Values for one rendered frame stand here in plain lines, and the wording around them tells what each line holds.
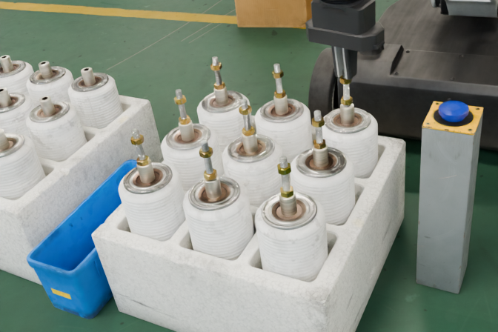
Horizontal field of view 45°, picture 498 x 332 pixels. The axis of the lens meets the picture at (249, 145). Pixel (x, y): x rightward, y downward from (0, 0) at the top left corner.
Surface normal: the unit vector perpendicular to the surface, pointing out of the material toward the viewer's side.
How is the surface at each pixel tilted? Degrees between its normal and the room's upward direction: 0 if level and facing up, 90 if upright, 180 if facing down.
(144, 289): 90
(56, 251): 88
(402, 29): 0
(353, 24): 90
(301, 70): 0
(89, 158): 90
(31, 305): 0
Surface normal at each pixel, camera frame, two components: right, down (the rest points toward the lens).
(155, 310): -0.45, 0.54
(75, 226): 0.88, 0.13
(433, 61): -0.13, -0.82
